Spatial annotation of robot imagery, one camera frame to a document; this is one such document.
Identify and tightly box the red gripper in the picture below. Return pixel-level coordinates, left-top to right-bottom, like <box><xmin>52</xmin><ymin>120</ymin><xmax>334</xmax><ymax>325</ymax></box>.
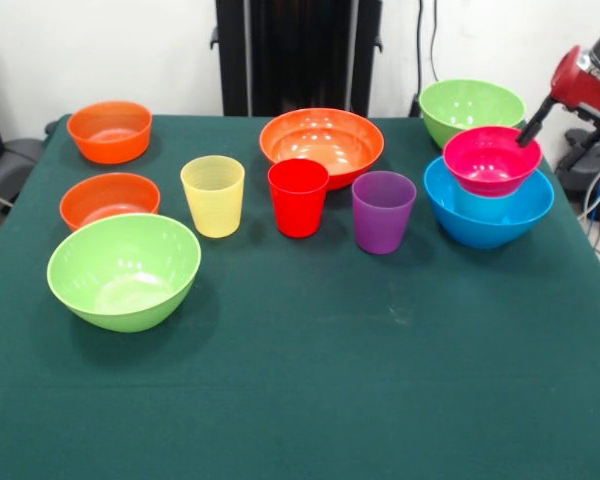
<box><xmin>516</xmin><ymin>44</ymin><xmax>600</xmax><ymax>171</ymax></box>

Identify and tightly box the pink bowl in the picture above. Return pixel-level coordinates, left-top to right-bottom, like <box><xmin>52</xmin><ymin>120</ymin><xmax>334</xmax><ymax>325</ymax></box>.
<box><xmin>442</xmin><ymin>125</ymin><xmax>544</xmax><ymax>198</ymax></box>

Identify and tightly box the green bowl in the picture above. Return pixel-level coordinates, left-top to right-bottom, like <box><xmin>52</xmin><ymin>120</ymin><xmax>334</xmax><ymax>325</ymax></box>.
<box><xmin>46</xmin><ymin>213</ymin><xmax>203</xmax><ymax>334</ymax></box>
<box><xmin>418</xmin><ymin>79</ymin><xmax>528</xmax><ymax>150</ymax></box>

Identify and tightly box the blue cup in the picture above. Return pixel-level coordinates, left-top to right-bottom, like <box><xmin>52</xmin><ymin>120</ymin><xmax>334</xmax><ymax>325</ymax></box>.
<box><xmin>454</xmin><ymin>185</ymin><xmax>520</xmax><ymax>216</ymax></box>

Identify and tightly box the large orange bowl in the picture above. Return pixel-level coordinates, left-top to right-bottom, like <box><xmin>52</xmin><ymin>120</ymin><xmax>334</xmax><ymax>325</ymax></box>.
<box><xmin>258</xmin><ymin>107</ymin><xmax>386</xmax><ymax>192</ymax></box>

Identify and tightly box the blue bowl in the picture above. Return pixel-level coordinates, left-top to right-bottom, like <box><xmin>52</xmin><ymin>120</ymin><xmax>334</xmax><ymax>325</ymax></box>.
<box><xmin>423</xmin><ymin>155</ymin><xmax>556</xmax><ymax>250</ymax></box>

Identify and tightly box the purple cup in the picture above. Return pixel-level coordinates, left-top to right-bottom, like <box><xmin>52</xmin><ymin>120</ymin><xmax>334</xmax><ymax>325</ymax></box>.
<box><xmin>350</xmin><ymin>170</ymin><xmax>418</xmax><ymax>256</ymax></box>

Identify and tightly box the red cup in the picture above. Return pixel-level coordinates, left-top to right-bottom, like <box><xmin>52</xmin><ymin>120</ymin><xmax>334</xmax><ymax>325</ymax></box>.
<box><xmin>267</xmin><ymin>158</ymin><xmax>331</xmax><ymax>239</ymax></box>

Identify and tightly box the dark green table cloth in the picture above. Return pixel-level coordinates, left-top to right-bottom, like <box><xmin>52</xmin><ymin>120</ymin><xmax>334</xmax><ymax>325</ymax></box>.
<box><xmin>0</xmin><ymin>113</ymin><xmax>600</xmax><ymax>480</ymax></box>

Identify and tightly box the yellow cup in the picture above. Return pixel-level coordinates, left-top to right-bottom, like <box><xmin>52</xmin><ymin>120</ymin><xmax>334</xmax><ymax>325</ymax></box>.
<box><xmin>179</xmin><ymin>154</ymin><xmax>246</xmax><ymax>239</ymax></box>

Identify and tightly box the small orange bowl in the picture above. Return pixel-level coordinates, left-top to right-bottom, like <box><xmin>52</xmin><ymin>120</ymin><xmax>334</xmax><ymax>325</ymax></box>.
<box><xmin>58</xmin><ymin>172</ymin><xmax>162</xmax><ymax>232</ymax></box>
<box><xmin>66</xmin><ymin>100</ymin><xmax>154</xmax><ymax>165</ymax></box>

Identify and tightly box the gray chair base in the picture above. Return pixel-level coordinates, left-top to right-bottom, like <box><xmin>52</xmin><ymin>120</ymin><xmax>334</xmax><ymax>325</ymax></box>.
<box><xmin>0</xmin><ymin>137</ymin><xmax>45</xmax><ymax>206</ymax></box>

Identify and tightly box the black wall cable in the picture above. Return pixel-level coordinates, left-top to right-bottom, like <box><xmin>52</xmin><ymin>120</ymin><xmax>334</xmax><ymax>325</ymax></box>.
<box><xmin>429</xmin><ymin>0</ymin><xmax>444</xmax><ymax>84</ymax></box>
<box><xmin>409</xmin><ymin>0</ymin><xmax>426</xmax><ymax>119</ymax></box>

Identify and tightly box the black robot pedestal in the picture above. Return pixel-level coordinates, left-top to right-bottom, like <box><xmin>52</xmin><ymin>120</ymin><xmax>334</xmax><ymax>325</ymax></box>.
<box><xmin>210</xmin><ymin>0</ymin><xmax>384</xmax><ymax>119</ymax></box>

